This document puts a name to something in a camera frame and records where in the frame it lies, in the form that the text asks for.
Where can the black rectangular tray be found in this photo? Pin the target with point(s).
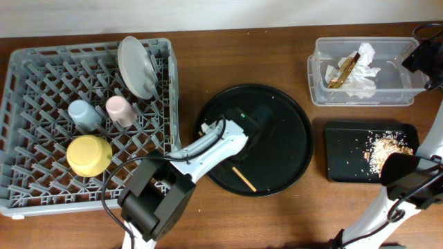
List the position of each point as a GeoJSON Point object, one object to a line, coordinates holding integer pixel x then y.
{"type": "Point", "coordinates": [349, 146]}

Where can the wooden chopstick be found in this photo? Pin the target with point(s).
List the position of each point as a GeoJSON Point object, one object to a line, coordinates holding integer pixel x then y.
{"type": "Point", "coordinates": [244, 179]}

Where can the food scraps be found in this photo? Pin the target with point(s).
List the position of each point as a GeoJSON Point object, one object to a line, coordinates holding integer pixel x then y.
{"type": "Point", "coordinates": [381, 146]}

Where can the pink plastic cup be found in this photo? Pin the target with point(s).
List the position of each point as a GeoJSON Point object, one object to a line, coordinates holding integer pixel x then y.
{"type": "Point", "coordinates": [121, 111]}

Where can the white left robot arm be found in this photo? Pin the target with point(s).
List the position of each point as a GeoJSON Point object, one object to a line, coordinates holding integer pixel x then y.
{"type": "Point", "coordinates": [162, 185]}

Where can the clear plastic bin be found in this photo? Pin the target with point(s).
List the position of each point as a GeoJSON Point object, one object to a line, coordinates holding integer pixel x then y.
{"type": "Point", "coordinates": [378, 79]}

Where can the round black tray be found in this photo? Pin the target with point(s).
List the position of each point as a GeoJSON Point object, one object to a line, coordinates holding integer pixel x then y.
{"type": "Point", "coordinates": [280, 159]}

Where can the grey dishwasher rack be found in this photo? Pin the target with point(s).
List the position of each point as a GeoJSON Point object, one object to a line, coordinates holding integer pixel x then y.
{"type": "Point", "coordinates": [36, 128]}

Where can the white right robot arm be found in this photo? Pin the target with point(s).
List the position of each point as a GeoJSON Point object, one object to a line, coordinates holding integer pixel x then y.
{"type": "Point", "coordinates": [410, 184]}

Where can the white paper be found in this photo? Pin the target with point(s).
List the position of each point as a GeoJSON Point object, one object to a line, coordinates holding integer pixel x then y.
{"type": "Point", "coordinates": [359, 79]}

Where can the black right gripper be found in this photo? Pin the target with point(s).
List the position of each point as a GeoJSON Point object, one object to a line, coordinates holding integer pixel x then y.
{"type": "Point", "coordinates": [419, 57]}

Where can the grey round plate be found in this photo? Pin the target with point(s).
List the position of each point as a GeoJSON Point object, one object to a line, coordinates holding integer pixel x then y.
{"type": "Point", "coordinates": [136, 68]}

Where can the yellow bowl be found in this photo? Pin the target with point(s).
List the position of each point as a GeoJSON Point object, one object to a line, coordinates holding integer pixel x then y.
{"type": "Point", "coordinates": [88, 155]}

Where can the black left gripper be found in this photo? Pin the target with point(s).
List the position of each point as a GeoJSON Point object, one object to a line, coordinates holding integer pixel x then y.
{"type": "Point", "coordinates": [252, 139]}

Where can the gold snack wrapper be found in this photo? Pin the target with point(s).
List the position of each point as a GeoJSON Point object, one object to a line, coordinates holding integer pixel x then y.
{"type": "Point", "coordinates": [344, 71]}

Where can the light blue plastic cup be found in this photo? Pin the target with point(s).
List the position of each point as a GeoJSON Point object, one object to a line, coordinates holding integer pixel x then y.
{"type": "Point", "coordinates": [84, 115]}

